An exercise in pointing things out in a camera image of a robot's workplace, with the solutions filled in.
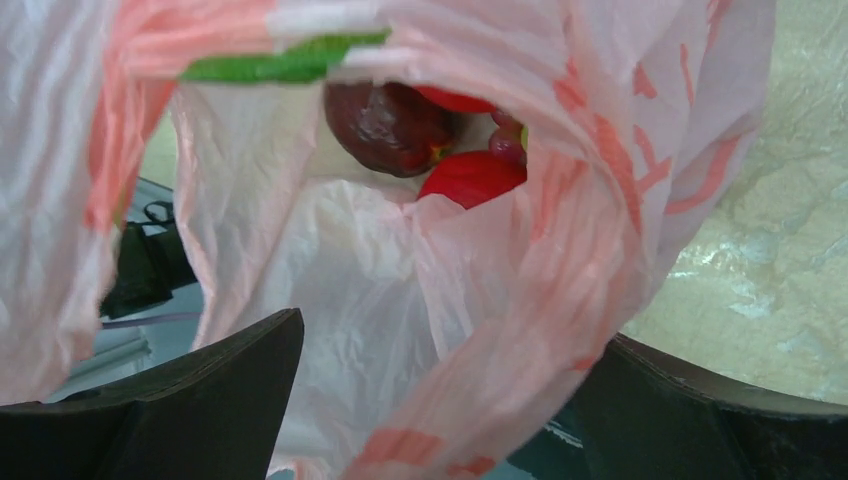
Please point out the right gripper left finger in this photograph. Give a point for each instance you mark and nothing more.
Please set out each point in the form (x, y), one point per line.
(172, 404)

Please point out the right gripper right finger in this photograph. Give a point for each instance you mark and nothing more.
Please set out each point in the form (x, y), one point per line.
(646, 414)

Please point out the pink plastic bag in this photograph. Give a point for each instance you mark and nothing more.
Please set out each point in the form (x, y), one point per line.
(438, 339)

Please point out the shiny red fake apple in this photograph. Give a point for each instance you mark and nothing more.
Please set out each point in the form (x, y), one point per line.
(472, 178)

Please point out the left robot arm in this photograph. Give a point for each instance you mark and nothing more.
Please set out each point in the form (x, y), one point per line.
(152, 264)

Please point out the red fake grape bunch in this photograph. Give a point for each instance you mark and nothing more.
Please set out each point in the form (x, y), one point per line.
(506, 141)

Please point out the dark maroon fake fruit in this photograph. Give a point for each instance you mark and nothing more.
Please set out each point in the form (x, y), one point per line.
(390, 128)

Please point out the red round fruit in bag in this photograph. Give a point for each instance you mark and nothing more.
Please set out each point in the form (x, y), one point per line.
(456, 102)

